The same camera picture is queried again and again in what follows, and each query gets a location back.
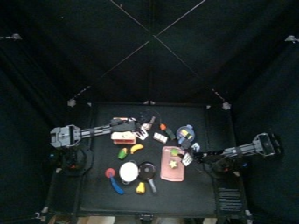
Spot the dark grey toy block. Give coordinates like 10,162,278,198
180,139,192,151

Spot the yellow toy banana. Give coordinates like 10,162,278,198
130,143,146,155

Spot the thin diagonal cord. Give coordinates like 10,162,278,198
70,0,207,102
108,0,228,103

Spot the metal frame pole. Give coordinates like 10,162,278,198
146,0,154,103

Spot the blue toy bowl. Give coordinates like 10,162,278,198
175,124,196,144

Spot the dark green toy piece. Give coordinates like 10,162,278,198
164,129,178,141

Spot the pink plastic tray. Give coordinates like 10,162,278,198
160,145,187,183

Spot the red and blue toy ladle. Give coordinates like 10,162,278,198
104,167,127,196

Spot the white toy pot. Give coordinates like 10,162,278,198
118,161,140,186

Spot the green and yellow toy fruit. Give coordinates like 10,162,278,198
116,147,128,161

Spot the white text label sticker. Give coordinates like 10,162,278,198
218,187,243,215

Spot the grey handled frying pan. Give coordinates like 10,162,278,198
138,161,159,195

